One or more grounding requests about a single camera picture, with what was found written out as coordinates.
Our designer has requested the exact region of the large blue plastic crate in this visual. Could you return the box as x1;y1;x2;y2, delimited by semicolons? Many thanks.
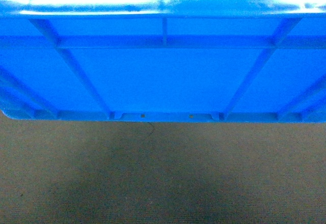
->
1;0;325;123

